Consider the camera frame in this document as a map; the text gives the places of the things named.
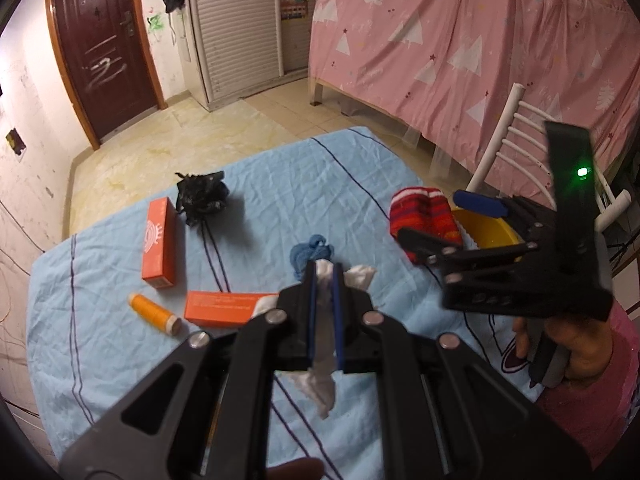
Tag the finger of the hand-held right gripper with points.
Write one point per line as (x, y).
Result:
(425, 245)
(480, 201)

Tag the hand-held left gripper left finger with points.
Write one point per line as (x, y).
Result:
(311, 310)

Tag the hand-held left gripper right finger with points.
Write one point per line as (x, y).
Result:
(340, 320)

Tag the white tissue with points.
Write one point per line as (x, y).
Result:
(322, 380)

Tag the person's right forearm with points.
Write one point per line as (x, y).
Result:
(590, 410)

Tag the person's right hand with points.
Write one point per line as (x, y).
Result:
(585, 350)

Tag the person's left hand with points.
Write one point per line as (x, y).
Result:
(295, 470)

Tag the yellow bowl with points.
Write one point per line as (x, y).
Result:
(492, 232)

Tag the red striped knit sock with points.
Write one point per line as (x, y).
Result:
(425, 210)

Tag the blue cloth piece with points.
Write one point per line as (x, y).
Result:
(305, 255)

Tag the white metal chair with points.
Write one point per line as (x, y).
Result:
(505, 125)

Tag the orange cardboard box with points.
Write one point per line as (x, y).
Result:
(160, 245)
(220, 307)

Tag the light blue tablecloth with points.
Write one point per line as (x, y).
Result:
(280, 195)

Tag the orange thread spool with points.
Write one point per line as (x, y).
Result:
(150, 312)

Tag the pink tree-print curtain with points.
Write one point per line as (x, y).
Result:
(450, 35)

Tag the white louvred wardrobe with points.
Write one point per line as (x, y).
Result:
(235, 35)

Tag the dark brown door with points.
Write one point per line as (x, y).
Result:
(100, 45)

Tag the brown wall box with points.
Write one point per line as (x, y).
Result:
(15, 142)

